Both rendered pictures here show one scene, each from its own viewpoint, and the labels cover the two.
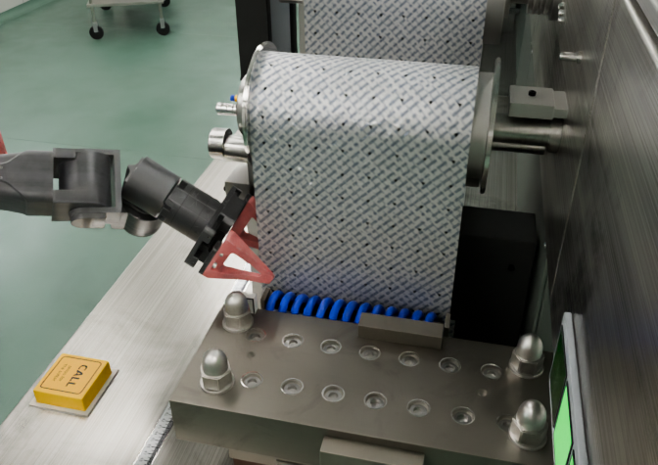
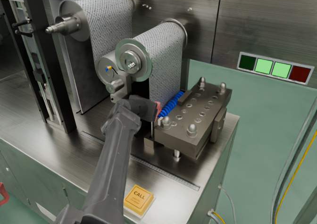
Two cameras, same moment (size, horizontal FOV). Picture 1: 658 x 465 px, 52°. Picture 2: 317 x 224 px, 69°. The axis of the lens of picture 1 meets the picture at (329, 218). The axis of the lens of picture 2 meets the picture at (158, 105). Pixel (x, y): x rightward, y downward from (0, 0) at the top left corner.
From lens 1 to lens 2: 0.84 m
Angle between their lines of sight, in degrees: 59
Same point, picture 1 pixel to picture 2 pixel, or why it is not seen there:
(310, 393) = (201, 117)
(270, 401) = (202, 125)
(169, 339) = not seen: hidden behind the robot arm
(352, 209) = (167, 74)
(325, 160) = (162, 62)
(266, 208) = (152, 89)
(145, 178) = (132, 103)
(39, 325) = not seen: outside the picture
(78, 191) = (135, 118)
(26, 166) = (125, 121)
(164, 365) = (139, 171)
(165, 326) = not seen: hidden behind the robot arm
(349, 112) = (165, 45)
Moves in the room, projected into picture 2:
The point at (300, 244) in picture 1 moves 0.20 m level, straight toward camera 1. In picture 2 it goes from (158, 95) to (213, 103)
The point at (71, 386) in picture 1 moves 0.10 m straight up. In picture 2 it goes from (145, 196) to (143, 176)
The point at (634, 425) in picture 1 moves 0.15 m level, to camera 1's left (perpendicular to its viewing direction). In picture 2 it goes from (303, 38) to (312, 56)
